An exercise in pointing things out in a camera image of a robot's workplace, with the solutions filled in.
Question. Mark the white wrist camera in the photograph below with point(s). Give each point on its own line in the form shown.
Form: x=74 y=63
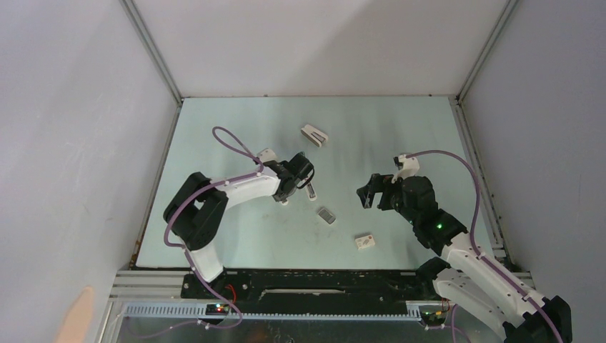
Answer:
x=267 y=155
x=407 y=167

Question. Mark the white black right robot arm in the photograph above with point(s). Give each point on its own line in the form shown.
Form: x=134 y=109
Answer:
x=463 y=273

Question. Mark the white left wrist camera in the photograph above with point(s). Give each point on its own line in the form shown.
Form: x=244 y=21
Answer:
x=267 y=155

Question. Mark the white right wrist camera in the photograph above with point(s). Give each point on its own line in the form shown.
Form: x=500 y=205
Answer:
x=407 y=167

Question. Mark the staple tray with staples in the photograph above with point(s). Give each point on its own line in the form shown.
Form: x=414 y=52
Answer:
x=326 y=215

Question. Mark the white staple remover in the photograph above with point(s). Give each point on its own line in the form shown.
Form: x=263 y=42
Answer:
x=314 y=135

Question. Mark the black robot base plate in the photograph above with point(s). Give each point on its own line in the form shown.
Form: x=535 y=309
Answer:
x=329 y=291

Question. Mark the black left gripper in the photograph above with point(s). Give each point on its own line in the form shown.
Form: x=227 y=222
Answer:
x=279 y=198

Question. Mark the white slotted cable duct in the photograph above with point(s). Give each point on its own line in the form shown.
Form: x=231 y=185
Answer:
x=202 y=311

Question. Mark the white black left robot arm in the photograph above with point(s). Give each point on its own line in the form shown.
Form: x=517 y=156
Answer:
x=195 y=213

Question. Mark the white staple box sleeve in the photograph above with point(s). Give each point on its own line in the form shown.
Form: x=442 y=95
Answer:
x=364 y=241

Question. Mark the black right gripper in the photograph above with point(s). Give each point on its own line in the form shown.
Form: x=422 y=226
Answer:
x=378 y=183

